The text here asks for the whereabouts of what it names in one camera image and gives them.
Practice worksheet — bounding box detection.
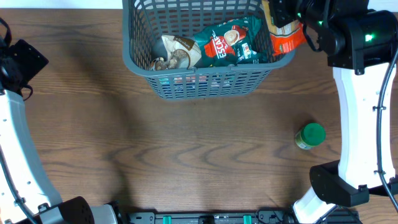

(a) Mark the orange spaghetti pasta packet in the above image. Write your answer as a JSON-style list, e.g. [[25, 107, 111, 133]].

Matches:
[[262, 0, 307, 56]]

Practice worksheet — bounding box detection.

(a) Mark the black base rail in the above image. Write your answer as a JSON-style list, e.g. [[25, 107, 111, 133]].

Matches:
[[124, 210, 361, 224]]

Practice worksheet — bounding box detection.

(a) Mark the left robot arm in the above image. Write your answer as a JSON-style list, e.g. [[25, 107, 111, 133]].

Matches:
[[1, 35, 123, 223]]

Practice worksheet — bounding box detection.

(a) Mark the green Nescafe coffee bag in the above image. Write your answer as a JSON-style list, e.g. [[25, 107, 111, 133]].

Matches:
[[194, 16, 268, 67]]

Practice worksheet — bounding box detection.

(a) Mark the beige brown snack pouch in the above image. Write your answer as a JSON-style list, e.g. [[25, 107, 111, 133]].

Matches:
[[149, 35, 201, 71]]

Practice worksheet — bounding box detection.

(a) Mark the blue Kleenex tissue multipack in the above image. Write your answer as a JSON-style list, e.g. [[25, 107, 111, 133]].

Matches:
[[159, 75, 235, 94]]

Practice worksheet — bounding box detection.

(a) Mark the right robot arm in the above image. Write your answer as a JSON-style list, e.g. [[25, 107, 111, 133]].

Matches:
[[264, 0, 397, 223]]

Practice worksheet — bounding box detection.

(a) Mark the green lidded jar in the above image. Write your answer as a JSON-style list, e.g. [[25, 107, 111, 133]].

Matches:
[[295, 123, 326, 150]]

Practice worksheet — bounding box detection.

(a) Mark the grey plastic lattice basket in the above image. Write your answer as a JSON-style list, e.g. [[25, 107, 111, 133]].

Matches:
[[123, 0, 294, 100]]

